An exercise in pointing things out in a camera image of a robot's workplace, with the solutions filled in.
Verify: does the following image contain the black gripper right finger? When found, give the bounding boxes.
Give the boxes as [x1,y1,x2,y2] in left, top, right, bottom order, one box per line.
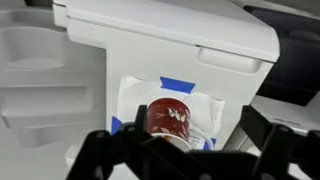
[213,104,320,180]

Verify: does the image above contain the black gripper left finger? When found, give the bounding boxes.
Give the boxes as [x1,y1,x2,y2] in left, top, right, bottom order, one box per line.
[65,104,214,180]

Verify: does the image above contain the red floral mug, white inside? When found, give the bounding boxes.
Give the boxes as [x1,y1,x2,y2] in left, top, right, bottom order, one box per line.
[145,97,214,153]

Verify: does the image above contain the white printed paper sheet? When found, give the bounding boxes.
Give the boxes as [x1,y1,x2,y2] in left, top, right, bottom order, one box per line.
[116,75,226,152]

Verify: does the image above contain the black printer panel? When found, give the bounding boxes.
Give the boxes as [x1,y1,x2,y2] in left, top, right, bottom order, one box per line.
[242,4,320,107]

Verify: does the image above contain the white moulded plastic tray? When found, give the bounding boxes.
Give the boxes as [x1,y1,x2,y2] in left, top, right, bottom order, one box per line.
[0,9,108,150]

